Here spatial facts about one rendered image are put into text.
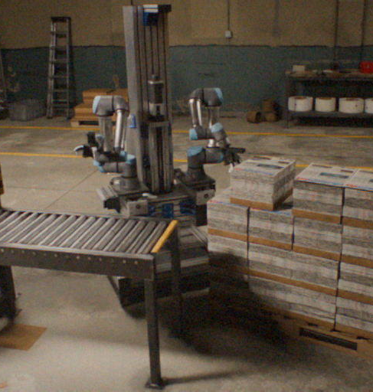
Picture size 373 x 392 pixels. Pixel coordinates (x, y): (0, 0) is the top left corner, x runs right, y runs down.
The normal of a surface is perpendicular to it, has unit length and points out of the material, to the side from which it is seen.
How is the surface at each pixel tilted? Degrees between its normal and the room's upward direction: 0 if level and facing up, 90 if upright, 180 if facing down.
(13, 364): 0
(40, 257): 90
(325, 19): 90
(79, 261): 90
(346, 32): 90
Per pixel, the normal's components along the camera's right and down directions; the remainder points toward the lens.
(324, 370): -0.03, -0.94
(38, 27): -0.24, 0.33
